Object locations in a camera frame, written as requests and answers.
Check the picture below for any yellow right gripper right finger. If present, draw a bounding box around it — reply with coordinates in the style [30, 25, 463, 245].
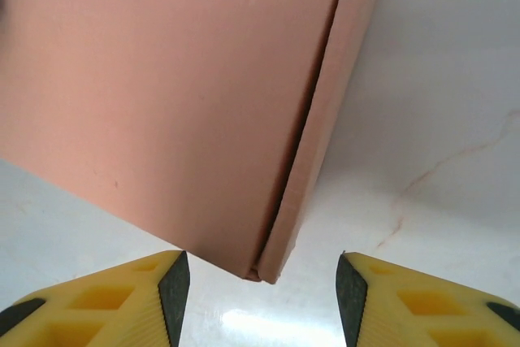
[335, 252, 520, 347]

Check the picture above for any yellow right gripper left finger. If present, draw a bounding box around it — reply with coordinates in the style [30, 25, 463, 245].
[0, 249, 191, 347]

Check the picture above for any orange paper box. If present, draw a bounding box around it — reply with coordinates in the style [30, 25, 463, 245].
[0, 0, 388, 285]

